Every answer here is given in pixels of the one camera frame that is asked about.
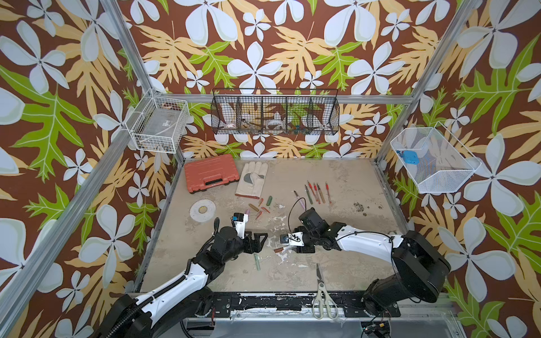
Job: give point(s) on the white handled scissors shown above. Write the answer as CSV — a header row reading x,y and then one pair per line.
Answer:
x,y
323,304

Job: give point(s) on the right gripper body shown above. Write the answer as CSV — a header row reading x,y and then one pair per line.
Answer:
x,y
309,239

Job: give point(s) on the pink pen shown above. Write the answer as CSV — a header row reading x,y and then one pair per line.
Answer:
x,y
301,200

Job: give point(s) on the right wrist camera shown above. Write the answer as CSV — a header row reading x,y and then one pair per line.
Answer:
x,y
292,239

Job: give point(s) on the red plastic tool case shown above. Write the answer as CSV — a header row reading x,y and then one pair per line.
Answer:
x,y
212,172

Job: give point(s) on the beige work glove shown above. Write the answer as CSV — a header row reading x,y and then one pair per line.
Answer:
x,y
252,180

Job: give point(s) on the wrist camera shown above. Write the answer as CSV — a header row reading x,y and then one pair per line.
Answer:
x,y
292,239
239,221

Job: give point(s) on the white mesh basket right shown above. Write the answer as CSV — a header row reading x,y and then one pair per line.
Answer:
x,y
446,164

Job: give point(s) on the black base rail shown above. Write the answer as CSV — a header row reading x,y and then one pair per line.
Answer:
x,y
222,304

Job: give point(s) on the white tape roll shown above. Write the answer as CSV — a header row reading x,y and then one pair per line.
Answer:
x,y
203,211

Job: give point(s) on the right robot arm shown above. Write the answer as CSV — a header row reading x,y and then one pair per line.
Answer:
x,y
419,270

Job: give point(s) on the dark green pen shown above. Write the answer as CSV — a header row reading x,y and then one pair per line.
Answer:
x,y
308,194

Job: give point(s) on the black wire basket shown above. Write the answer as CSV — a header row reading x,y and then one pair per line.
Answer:
x,y
274,111

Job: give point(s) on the white wire basket left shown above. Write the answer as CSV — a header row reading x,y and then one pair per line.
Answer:
x,y
157,124

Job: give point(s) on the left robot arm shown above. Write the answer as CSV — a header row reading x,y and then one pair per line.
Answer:
x,y
153,313

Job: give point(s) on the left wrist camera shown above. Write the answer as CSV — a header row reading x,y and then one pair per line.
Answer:
x,y
239,221

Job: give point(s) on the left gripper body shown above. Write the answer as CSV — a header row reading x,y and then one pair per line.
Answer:
x,y
244,245

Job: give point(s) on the brown gold pen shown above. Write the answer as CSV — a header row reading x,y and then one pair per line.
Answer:
x,y
321,194

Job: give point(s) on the light green pen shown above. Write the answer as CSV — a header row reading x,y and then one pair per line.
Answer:
x,y
257,262

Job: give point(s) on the blue object in basket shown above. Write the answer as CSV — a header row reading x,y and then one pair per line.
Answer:
x,y
410,157

